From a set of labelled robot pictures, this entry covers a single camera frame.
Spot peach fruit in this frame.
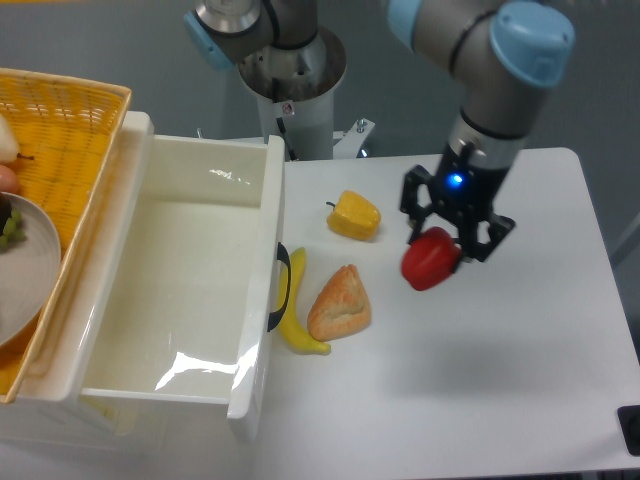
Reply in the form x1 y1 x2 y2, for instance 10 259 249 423
0 164 21 194

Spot yellow bell pepper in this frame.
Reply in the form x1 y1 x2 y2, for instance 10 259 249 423
326 190 381 241

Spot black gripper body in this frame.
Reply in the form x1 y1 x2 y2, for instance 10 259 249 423
433 142 509 245

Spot black drawer handle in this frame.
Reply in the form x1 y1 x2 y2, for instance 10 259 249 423
267 242 292 332

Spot white upper drawer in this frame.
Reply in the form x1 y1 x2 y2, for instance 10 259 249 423
81 135 288 442

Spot yellow wicker basket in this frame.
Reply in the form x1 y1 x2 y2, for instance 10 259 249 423
1 68 132 404

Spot pale pear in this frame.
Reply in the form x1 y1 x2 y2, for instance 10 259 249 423
0 116 34 164

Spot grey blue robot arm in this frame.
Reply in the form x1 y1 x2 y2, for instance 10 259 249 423
184 1 575 279

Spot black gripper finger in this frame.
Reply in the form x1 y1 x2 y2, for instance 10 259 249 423
399 165 436 244
460 212 515 263

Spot yellow banana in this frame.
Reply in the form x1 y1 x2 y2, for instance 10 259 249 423
276 248 331 355

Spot red bell pepper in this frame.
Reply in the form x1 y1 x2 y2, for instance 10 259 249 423
401 227 461 291

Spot green grapes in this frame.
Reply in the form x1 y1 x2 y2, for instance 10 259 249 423
0 208 26 252

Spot bread loaf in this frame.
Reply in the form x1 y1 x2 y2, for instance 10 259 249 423
307 264 372 342

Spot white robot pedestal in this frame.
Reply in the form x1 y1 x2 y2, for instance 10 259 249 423
238 27 347 161

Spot grey plate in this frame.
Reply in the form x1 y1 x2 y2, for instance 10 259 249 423
1 193 61 345

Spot black corner device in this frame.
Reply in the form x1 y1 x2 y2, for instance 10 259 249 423
617 405 640 457

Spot white table bracket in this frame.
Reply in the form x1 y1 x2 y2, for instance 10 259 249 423
333 118 376 159

